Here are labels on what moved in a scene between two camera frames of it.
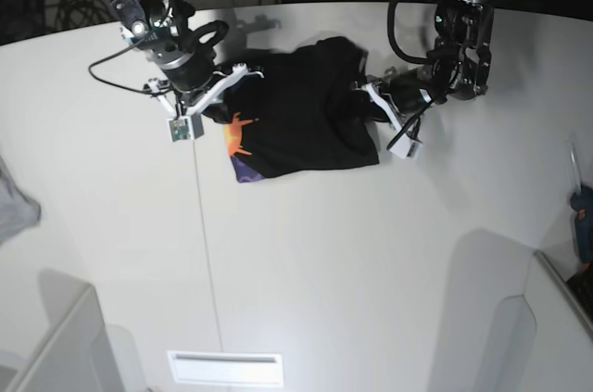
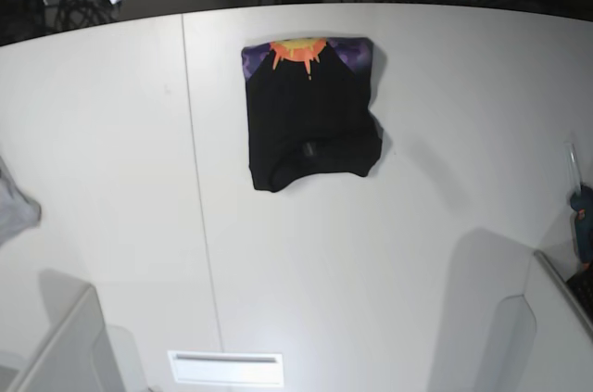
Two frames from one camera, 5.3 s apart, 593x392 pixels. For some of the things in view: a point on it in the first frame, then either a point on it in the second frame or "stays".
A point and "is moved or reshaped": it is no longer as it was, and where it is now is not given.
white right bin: x=543 y=338 stays
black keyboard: x=581 y=286 stays
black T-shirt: x=309 y=111 is moved or reshaped
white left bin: x=78 y=352 stays
